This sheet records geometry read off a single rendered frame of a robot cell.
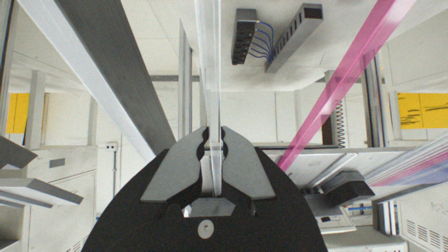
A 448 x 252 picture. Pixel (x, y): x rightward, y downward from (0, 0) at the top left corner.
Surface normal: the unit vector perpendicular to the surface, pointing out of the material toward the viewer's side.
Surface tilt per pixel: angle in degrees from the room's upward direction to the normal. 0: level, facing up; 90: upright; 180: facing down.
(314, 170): 43
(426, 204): 90
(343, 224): 133
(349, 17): 0
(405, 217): 90
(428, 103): 90
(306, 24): 0
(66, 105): 90
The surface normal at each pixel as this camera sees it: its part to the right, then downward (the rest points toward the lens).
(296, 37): 0.01, 1.00
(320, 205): 0.02, -0.73
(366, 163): 0.04, 0.69
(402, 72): -1.00, 0.01
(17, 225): 0.04, -0.07
